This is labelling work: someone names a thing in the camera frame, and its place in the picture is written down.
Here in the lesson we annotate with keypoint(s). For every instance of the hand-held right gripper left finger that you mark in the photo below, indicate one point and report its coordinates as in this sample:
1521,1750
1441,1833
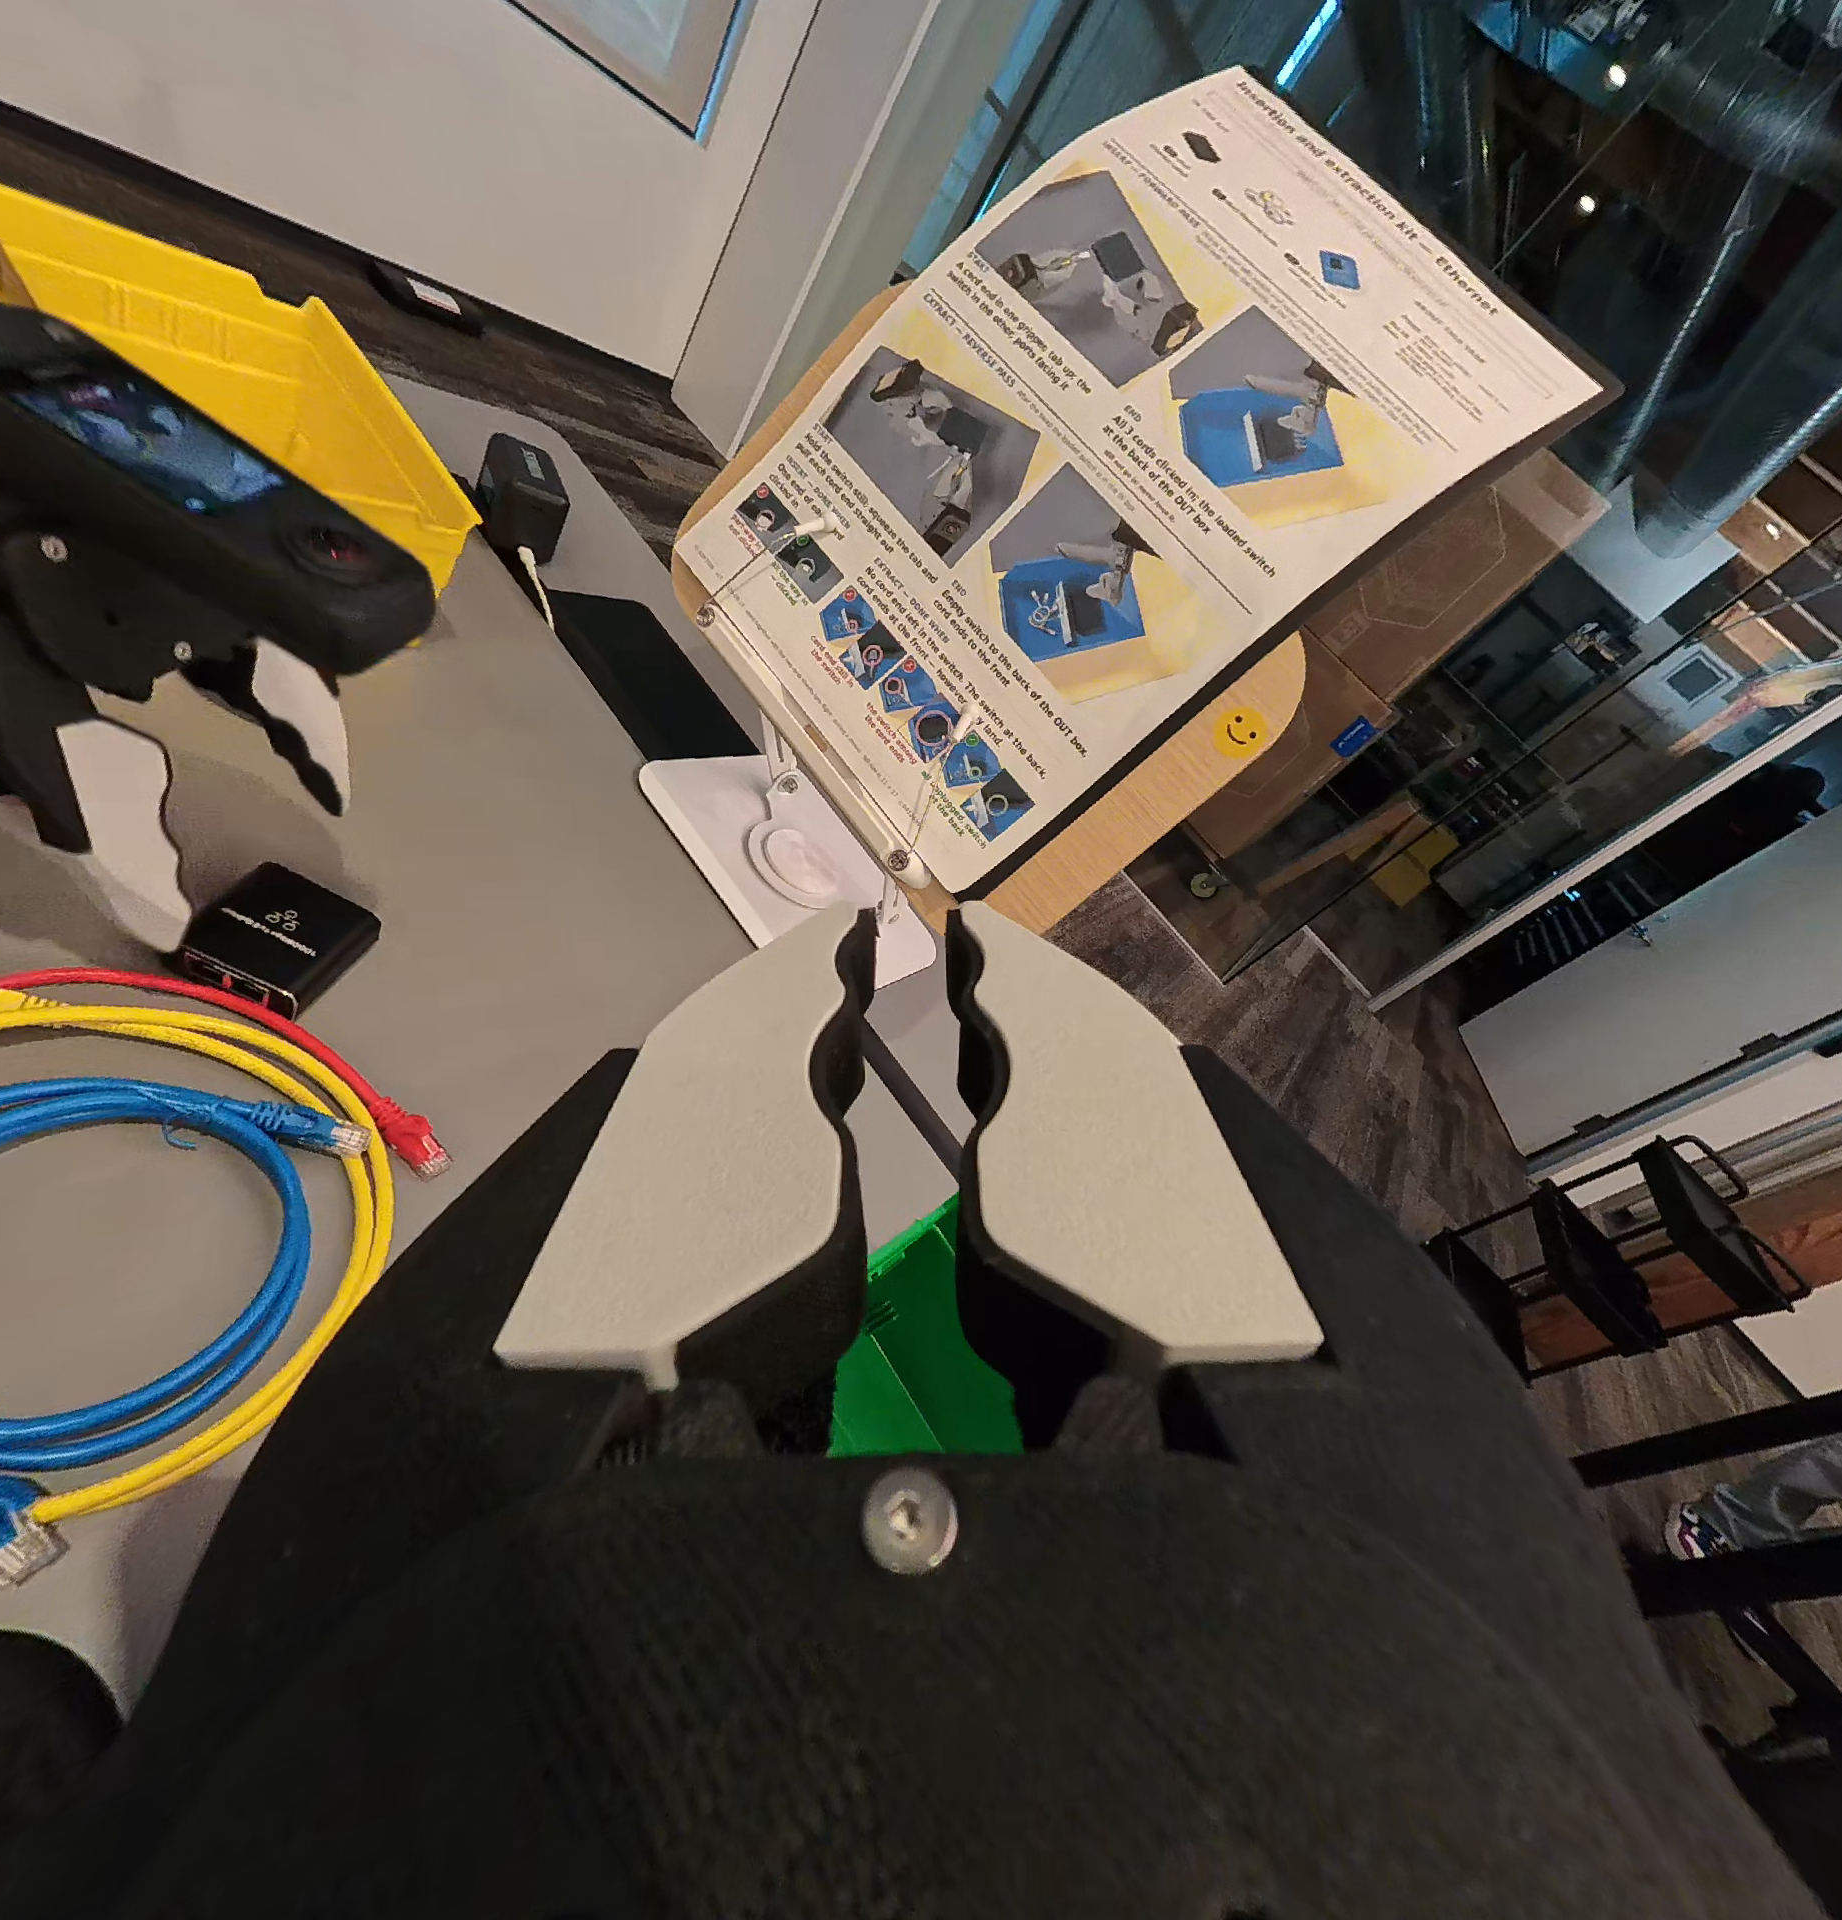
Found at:
710,1141

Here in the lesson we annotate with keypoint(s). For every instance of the black power adapter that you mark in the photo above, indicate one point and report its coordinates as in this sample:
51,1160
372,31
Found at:
524,492

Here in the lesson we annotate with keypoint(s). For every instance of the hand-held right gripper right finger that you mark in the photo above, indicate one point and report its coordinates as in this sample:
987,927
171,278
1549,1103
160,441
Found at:
1117,1185

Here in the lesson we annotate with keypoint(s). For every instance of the yellow plastic bin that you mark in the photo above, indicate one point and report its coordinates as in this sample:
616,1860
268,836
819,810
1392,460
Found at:
246,352

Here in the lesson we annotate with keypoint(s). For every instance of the white document stand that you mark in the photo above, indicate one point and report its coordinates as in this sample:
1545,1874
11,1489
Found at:
779,854

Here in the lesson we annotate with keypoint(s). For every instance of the black flat pad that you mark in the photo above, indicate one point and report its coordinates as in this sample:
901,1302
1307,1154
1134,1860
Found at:
645,672

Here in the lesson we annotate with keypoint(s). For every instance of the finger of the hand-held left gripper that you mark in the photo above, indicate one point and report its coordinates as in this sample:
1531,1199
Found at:
298,717
128,818

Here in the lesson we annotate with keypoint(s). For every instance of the black ethernet switch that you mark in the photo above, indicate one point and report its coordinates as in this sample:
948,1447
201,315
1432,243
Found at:
279,933

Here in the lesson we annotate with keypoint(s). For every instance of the wooden board with smiley sticker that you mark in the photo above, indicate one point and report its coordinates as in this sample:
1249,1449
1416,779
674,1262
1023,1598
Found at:
1206,764

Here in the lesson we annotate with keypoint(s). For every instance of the instruction sheet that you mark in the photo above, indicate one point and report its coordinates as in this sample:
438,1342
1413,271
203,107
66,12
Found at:
1130,450

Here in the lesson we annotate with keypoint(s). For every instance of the green plastic bin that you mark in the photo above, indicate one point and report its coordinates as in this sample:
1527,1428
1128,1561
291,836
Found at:
921,1359

